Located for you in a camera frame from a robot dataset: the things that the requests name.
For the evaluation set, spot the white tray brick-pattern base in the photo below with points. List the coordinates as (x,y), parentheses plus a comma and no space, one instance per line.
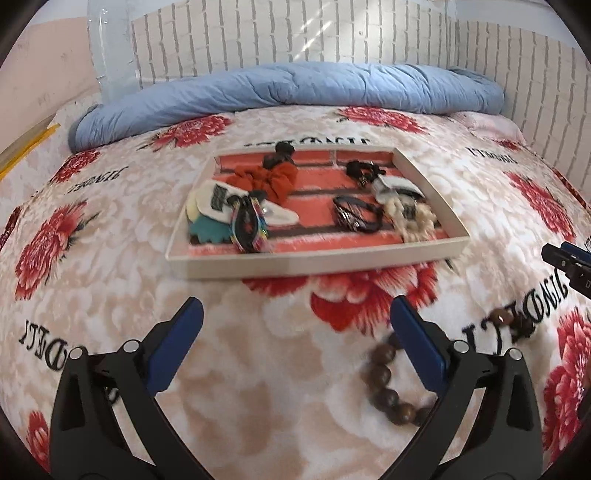
(316,244)

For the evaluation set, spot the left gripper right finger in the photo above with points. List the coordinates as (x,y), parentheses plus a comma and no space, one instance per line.
(505,441)

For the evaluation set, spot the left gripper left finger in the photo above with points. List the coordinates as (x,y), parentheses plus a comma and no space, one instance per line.
(86,441)

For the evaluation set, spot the orange fabric scrunchie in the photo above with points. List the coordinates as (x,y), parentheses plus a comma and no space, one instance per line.
(278,183)

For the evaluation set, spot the black scrunchie with charm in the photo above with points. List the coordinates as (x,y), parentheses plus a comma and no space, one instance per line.
(364,173)

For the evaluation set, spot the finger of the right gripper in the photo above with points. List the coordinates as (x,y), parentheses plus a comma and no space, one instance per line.
(581,255)
(579,274)

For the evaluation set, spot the blue folded quilt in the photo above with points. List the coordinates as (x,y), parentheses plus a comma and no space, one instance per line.
(410,88)

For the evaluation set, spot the floral plush bed blanket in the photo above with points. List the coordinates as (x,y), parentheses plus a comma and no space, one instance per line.
(274,386)

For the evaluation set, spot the clear plastic bag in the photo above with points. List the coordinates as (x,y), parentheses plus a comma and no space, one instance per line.
(112,54)

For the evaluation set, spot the felt hair clip set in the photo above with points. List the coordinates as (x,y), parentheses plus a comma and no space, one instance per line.
(209,208)

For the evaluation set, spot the white watch band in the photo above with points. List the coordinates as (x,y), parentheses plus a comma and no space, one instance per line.
(384,187)

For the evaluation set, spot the yellow wooden strip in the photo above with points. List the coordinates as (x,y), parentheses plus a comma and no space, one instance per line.
(26,143)

